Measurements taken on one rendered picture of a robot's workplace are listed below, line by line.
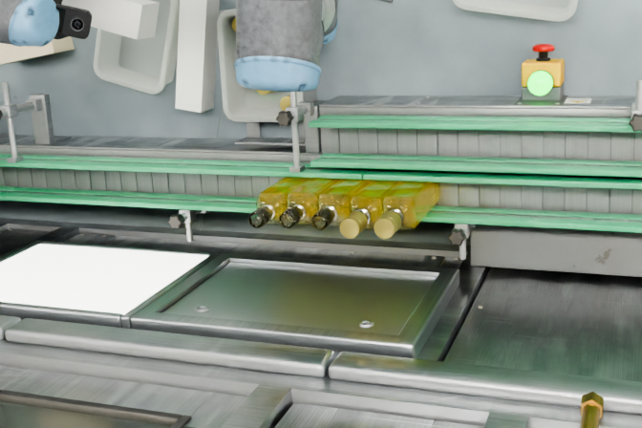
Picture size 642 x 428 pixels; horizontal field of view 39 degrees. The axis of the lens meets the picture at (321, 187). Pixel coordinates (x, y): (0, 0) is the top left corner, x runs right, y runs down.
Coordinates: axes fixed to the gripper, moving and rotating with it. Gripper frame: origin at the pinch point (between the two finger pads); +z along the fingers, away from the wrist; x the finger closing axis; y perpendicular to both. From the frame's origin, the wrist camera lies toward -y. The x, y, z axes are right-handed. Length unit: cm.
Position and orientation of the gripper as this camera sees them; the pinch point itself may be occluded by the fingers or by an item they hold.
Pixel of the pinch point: (86, 5)
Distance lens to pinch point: 167.0
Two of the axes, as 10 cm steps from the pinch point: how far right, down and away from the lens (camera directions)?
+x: -2.1, 9.2, 3.2
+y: -9.2, -3.0, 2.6
